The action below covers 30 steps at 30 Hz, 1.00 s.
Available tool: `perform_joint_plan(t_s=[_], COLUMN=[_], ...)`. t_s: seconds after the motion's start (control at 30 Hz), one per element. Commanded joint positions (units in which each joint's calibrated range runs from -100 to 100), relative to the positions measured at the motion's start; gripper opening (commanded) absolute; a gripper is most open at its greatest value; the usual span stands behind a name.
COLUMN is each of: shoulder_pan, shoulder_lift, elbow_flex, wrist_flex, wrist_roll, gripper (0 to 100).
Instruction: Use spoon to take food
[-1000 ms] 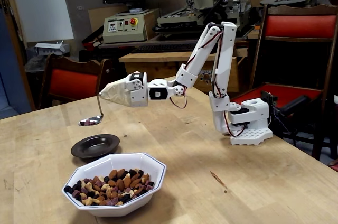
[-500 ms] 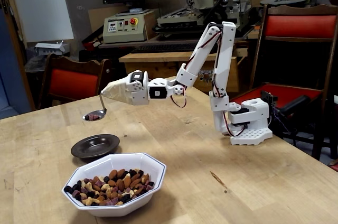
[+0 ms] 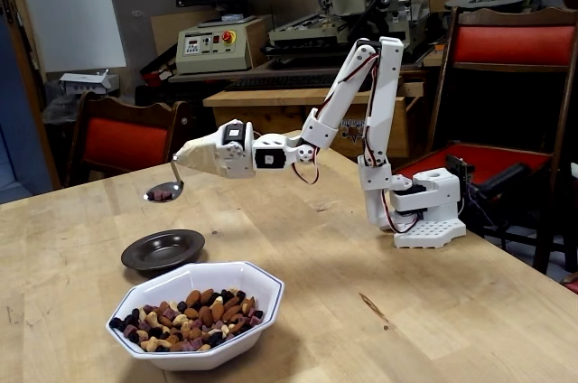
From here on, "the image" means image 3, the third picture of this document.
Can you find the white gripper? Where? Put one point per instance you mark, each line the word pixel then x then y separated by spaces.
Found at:
pixel 224 158

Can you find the bent metal spoon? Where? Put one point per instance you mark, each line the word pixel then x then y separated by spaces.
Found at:
pixel 176 189

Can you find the scooped purple fruit pieces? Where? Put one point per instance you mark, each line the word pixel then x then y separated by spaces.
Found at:
pixel 159 195

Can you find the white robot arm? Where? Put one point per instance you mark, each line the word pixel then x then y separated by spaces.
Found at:
pixel 390 76

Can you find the small wooden red-cushioned chair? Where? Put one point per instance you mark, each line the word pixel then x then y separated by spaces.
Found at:
pixel 126 143

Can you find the wooden workbench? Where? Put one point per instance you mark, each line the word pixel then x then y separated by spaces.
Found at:
pixel 271 97

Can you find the black and red case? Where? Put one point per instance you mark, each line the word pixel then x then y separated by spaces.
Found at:
pixel 155 73

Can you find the dark brown plate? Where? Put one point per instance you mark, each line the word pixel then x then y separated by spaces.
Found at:
pixel 158 247

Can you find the beige control box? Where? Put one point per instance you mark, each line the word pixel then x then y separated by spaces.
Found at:
pixel 212 53

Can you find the black keyboard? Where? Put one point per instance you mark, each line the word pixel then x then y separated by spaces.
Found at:
pixel 280 81

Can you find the leaning grey board panel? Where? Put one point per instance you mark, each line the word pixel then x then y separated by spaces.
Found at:
pixel 135 40

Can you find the small white device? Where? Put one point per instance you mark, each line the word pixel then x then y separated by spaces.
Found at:
pixel 86 81

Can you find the mixed nuts and dried fruit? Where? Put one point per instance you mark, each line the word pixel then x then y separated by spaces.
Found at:
pixel 198 320

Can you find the white octagonal bowl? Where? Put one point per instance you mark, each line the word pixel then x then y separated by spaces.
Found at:
pixel 203 356

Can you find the black circuit board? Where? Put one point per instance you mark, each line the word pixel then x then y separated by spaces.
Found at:
pixel 458 166

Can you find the large wooden red-cushioned chair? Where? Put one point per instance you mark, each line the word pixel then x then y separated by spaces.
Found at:
pixel 515 44

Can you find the red object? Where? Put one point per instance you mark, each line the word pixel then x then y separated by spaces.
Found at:
pixel 572 284

